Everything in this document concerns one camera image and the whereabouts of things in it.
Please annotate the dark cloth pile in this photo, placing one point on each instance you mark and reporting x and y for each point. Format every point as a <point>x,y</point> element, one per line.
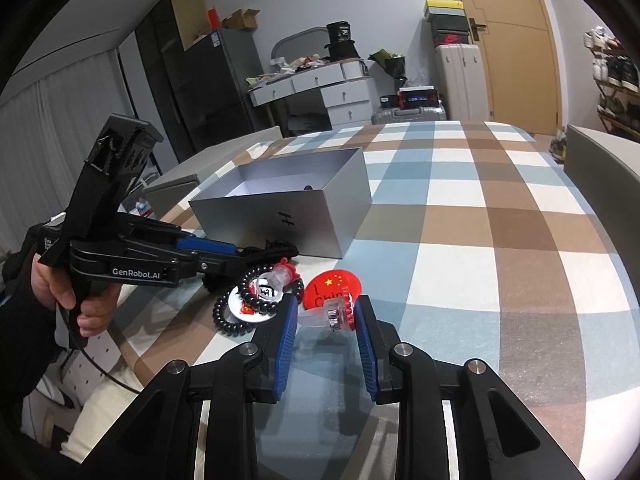
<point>307,122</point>

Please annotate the white cloth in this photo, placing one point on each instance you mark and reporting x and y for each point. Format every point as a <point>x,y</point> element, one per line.
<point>105,425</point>

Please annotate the person's left hand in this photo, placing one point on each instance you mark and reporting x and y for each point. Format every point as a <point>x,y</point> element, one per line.
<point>97,315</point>

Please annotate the grey arched mirror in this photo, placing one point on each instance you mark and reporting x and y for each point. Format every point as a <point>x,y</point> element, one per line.
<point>295,37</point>

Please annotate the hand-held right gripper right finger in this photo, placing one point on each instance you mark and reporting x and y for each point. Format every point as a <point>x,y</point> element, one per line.
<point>367,357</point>

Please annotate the black hair claw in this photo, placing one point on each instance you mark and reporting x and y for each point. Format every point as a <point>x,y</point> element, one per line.
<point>274,249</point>

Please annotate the silver round pin badge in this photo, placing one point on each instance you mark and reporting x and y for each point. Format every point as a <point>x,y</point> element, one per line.
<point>262,316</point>

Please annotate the red round pin badge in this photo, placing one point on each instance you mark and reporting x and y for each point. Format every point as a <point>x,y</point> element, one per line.
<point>320,294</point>

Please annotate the open cardboard box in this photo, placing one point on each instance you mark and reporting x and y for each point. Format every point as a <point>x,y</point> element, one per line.
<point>242,19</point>

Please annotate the checked blanket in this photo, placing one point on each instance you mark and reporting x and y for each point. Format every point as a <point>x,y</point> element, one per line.
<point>450,240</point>

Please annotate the small black box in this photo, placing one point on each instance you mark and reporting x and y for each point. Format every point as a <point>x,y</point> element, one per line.
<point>387,101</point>

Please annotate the black wardrobe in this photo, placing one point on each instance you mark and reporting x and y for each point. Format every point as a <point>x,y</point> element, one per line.
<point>155,85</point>

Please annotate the rows of shoes on rack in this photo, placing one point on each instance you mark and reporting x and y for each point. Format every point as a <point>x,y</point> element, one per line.
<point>615,67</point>

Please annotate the silver cardboard box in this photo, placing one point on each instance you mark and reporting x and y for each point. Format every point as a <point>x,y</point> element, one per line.
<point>300,220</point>

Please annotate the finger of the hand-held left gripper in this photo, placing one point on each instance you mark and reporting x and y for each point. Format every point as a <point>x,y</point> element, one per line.
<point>210,246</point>
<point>225,266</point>

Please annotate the wooden shoe rack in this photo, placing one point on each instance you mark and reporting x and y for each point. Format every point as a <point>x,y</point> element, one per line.
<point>607,120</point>

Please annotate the clutter on dresser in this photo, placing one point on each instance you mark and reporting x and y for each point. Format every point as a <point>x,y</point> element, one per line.
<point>280,72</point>

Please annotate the red and black shoe box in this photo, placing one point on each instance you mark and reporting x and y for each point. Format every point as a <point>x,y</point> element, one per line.
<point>450,37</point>

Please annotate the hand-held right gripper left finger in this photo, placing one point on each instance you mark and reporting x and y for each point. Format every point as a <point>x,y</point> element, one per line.
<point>282,355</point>

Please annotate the white curtain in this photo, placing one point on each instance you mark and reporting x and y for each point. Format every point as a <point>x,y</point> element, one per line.
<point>65,110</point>

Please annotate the white upright suitcase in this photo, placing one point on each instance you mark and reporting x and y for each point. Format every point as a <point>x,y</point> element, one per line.
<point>462,80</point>

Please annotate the pile of shoes on floor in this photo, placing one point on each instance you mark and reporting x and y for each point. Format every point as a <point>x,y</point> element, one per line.
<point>558,145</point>

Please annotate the wooden door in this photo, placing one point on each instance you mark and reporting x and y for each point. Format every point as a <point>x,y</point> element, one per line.
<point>515,35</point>

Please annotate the flat cardboard sheet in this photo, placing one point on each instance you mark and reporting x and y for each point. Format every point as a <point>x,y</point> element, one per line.
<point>187,17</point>

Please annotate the black gift bag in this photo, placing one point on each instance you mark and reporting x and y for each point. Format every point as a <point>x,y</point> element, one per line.
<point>342,42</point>

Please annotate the black box with red stripe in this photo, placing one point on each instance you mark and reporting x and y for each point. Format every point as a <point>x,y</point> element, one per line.
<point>419,96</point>

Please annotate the dark wrapped flower bouquet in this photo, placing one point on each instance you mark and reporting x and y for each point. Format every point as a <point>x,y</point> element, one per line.
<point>390,62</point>

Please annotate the person's left forearm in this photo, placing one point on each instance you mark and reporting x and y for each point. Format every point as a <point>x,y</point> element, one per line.
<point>22,345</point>

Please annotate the white dresser desk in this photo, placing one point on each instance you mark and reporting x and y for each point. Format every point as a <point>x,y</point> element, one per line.
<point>340,95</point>

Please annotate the yellow lid shoe box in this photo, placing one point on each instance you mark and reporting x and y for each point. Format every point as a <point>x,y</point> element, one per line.
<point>442,7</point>

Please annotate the silver lying suitcase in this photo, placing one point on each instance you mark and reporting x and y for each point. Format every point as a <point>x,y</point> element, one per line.
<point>410,115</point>

